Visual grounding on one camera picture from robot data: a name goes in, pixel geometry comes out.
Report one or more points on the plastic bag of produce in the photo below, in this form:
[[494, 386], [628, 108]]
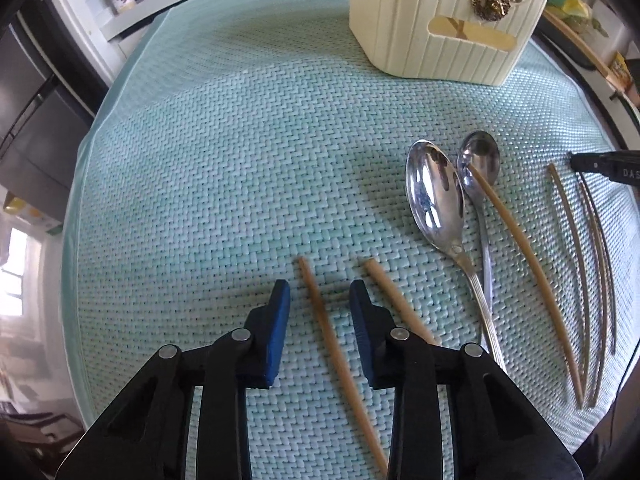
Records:
[[570, 7]]

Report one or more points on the dark thin chopstick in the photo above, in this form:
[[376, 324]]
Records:
[[606, 255]]

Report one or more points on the thin bamboo chopstick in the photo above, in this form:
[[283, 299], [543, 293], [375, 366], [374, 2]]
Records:
[[597, 260], [570, 220]]

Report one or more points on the large steel spoon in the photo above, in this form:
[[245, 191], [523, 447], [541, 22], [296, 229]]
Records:
[[432, 195]]

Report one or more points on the small steel spoon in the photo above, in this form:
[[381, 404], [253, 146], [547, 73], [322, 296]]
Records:
[[482, 152]]

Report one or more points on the wooden cutting board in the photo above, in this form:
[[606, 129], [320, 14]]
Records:
[[580, 42]]

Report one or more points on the dark refrigerator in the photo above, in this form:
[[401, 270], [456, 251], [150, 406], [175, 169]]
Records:
[[35, 110]]

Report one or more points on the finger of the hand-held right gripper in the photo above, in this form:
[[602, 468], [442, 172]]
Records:
[[605, 166]]

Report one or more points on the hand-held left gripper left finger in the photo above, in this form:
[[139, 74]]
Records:
[[277, 330]]

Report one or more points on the wooden chopstick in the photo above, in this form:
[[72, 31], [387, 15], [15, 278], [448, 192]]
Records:
[[382, 282], [325, 330], [525, 240]]

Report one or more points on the cream ribbed utensil holder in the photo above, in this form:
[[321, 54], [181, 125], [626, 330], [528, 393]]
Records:
[[400, 15]]

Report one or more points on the teal woven table mat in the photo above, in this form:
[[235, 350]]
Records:
[[225, 160]]

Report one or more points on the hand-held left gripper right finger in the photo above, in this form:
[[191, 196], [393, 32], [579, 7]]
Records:
[[362, 330]]

